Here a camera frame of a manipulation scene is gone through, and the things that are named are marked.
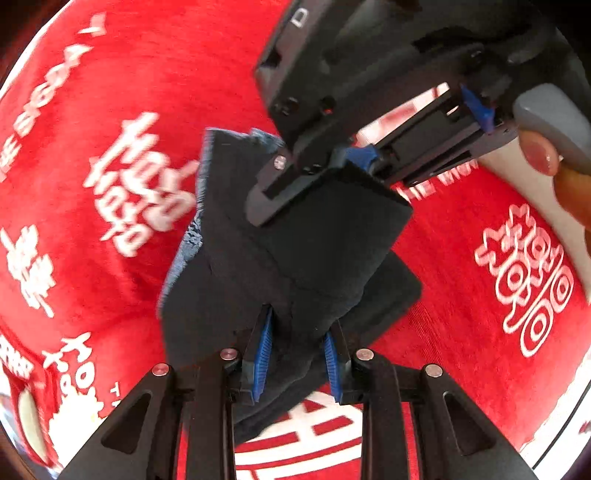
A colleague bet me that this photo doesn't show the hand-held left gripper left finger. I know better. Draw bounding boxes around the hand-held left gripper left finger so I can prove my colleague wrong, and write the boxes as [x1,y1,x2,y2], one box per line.
[58,305,276,480]

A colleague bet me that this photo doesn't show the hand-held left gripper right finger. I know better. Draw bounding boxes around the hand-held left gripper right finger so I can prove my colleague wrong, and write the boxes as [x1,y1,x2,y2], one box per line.
[321,320,540,480]

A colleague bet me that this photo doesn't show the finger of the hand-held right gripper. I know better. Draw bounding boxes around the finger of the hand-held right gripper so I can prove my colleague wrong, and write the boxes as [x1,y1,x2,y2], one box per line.
[344,84,520,188]
[245,154,334,228]

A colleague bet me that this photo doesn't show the black pants with blue trim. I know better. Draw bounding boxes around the black pants with blue trim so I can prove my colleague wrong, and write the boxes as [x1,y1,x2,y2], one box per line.
[157,128,423,444]

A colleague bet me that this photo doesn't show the person's right hand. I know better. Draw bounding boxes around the person's right hand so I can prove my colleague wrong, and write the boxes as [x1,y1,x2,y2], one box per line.
[518,129,591,259]

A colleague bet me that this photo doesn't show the red printed blanket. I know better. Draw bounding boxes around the red printed blanket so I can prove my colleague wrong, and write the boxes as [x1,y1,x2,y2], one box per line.
[0,0,591,480]

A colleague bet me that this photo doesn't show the grey oval object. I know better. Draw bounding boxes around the grey oval object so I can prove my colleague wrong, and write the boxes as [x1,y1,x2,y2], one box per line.
[14,390,49,464]

